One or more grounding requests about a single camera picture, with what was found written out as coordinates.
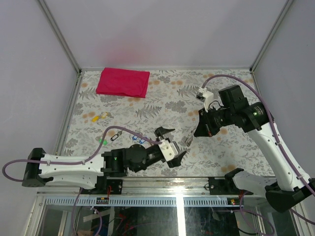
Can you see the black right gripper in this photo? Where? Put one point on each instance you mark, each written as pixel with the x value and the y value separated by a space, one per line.
pixel 205 127

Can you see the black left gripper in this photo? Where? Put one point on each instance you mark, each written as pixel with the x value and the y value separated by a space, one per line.
pixel 177 161

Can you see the metal keyring with clips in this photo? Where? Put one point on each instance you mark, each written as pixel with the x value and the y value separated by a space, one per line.
pixel 189 139

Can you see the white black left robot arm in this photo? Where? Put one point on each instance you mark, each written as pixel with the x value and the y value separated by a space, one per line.
pixel 91 172

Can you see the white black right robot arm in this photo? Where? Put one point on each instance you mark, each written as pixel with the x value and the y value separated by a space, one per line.
pixel 291 184

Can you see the black tagged key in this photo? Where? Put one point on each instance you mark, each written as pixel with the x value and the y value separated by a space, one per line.
pixel 114 137

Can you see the green tagged key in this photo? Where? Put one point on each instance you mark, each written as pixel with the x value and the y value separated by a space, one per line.
pixel 102 141

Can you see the folded pink cloth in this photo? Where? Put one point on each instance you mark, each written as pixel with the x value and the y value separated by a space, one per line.
pixel 123 82

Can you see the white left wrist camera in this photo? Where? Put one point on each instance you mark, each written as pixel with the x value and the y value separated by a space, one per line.
pixel 168 149

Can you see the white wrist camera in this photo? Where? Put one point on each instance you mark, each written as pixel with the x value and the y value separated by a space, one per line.
pixel 168 149
pixel 206 97

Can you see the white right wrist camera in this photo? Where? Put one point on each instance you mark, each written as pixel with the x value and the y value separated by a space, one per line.
pixel 206 97

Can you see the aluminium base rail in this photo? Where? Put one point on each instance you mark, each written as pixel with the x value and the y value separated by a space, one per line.
pixel 171 186

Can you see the white slotted cable duct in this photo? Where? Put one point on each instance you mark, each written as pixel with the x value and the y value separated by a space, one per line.
pixel 143 202

